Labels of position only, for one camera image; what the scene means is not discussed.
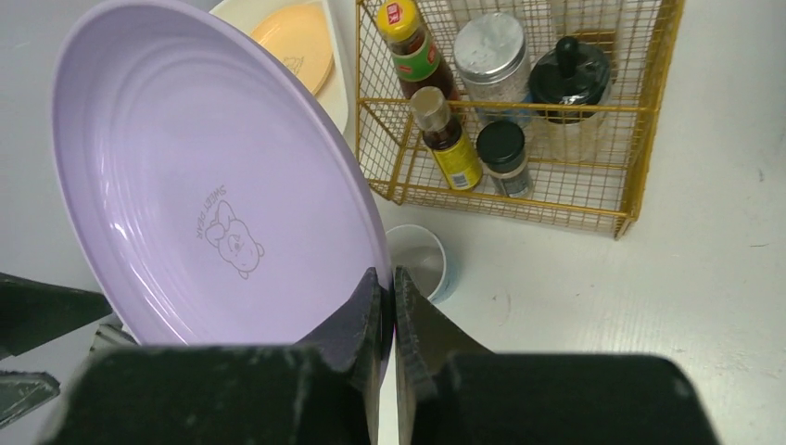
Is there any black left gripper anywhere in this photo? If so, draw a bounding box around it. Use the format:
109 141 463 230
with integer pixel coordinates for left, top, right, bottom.
1 273 138 428

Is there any blue white mug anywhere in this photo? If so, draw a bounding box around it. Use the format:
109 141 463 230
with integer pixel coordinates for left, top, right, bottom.
386 224 459 304

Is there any yellow cap sauce bottle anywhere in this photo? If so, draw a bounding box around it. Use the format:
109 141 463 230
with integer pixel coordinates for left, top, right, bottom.
375 0 460 101

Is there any clear oil bottle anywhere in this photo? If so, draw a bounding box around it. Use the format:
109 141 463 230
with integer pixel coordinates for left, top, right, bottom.
449 0 527 27

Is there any gold wire basket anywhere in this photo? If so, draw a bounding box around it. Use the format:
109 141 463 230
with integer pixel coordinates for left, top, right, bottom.
355 1 684 236

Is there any small yellow label bottle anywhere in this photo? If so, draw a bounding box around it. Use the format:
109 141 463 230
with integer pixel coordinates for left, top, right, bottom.
410 86 483 191

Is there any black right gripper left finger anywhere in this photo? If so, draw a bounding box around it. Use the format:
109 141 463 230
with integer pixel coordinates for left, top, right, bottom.
37 269 384 444

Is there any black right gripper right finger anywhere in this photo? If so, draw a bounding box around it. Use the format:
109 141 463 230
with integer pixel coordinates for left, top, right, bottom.
393 267 718 444

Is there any dark spice jar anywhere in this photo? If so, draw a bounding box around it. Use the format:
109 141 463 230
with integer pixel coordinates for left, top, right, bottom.
475 121 532 198

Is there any black lid round jar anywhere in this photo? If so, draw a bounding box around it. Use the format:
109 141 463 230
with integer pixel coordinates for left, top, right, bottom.
528 36 613 162

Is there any silver lid shaker jar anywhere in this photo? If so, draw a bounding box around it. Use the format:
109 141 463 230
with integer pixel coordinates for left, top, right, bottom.
453 12 531 128

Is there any oil bottle with brown liquid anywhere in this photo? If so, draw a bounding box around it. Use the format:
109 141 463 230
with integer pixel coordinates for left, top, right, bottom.
549 0 624 64

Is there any yellow plate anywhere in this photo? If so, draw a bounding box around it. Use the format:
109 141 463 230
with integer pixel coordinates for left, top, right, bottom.
250 3 334 95

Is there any purple plate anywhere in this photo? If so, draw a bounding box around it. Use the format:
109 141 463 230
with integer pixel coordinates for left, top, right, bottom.
51 1 392 347

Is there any white plastic tub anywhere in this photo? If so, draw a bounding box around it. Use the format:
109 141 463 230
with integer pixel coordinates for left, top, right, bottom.
210 1 350 132

